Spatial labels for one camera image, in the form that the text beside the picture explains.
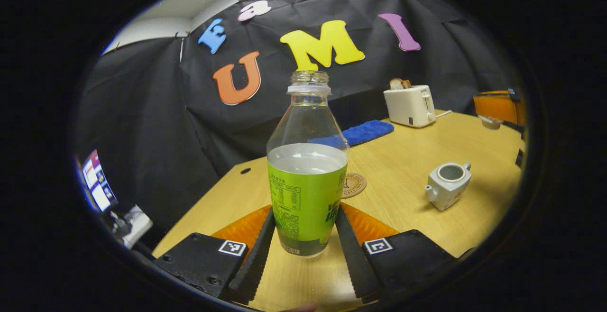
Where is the computer monitor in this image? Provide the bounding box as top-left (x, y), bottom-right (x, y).
top-left (81, 149), bottom-right (118, 212)

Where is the white side table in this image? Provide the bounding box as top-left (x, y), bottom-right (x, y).
top-left (121, 204), bottom-right (153, 249)

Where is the white toaster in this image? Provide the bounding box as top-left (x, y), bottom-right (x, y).
top-left (383, 85), bottom-right (437, 128)

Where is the blue towel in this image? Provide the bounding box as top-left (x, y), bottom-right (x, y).
top-left (308, 120), bottom-right (395, 148)

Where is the green label water bottle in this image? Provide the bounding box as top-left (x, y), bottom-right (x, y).
top-left (267, 70), bottom-right (349, 257)

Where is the round wooden coaster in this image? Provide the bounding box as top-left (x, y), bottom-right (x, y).
top-left (340, 173), bottom-right (368, 199)

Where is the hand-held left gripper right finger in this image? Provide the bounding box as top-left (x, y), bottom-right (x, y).
top-left (334, 202), bottom-right (458, 303)

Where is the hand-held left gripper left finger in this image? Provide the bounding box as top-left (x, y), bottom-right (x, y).
top-left (153, 205), bottom-right (276, 305)

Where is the white ceramic teacup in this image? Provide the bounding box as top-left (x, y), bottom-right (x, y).
top-left (425, 162), bottom-right (472, 211)

